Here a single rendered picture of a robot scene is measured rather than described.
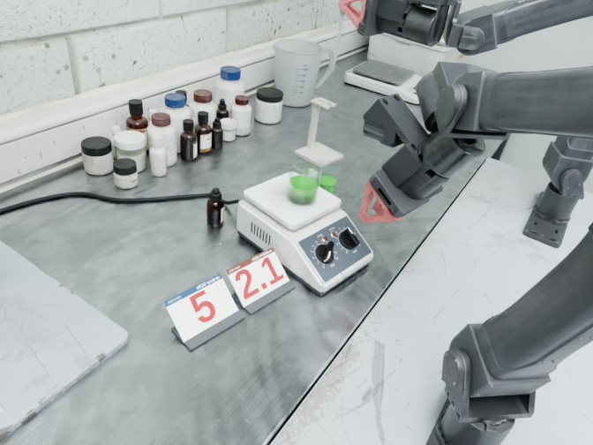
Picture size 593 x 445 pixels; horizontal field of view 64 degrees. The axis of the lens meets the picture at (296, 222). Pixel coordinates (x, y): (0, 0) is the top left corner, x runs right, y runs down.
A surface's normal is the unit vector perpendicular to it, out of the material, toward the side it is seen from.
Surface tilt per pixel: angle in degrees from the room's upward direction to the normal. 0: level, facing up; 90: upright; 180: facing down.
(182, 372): 0
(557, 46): 90
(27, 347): 0
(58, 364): 0
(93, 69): 90
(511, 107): 90
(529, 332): 90
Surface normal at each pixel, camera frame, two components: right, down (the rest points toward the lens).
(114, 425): 0.12, -0.80
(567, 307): -0.98, 0.03
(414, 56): -0.60, 0.46
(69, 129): 0.83, 0.40
